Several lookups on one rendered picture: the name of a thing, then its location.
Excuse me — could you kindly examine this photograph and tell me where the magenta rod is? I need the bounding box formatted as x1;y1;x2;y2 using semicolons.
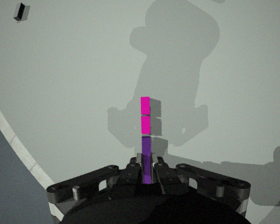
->
141;116;150;134
141;96;150;115

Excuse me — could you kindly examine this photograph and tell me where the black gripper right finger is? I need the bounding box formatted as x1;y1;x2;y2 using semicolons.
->
150;153;251;217

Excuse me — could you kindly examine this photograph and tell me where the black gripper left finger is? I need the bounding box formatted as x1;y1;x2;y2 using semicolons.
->
47;153;143;224

